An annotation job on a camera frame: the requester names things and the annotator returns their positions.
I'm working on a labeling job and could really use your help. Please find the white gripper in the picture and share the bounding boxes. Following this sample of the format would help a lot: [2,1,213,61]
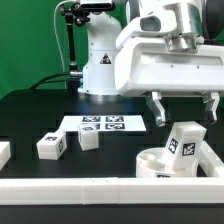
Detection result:
[114,37,224,127]

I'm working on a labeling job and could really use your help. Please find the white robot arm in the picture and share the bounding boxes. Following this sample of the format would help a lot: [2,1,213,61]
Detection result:
[81,0,224,126]

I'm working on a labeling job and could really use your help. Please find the white tag marker sheet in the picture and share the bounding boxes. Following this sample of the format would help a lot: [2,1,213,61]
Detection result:
[60,115,146,132]

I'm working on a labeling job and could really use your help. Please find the white right fence bar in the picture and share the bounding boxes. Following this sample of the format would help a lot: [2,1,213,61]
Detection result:
[197,141,224,178]

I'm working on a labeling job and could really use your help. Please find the white fence bar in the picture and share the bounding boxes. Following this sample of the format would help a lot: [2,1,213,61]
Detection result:
[197,141,224,178]
[0,178,224,205]

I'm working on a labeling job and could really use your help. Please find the white front fence bar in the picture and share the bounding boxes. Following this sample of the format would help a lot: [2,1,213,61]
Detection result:
[0,178,224,205]

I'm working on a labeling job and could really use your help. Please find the white left fence block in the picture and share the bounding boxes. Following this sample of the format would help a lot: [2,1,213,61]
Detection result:
[0,142,11,171]

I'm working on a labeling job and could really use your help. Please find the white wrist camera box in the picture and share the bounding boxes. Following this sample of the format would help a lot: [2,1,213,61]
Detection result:
[116,10,177,48]

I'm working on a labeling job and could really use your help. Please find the black cable bundle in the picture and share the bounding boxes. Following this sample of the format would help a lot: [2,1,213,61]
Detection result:
[29,73,83,90]

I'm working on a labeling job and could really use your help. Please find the overhead camera on mount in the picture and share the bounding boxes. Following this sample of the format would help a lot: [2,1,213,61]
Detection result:
[80,0,114,11]

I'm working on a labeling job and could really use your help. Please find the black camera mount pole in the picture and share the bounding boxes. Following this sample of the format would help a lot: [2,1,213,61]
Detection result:
[60,3,90,90]

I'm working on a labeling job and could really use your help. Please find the white cable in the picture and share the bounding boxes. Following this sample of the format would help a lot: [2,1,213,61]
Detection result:
[53,0,75,64]

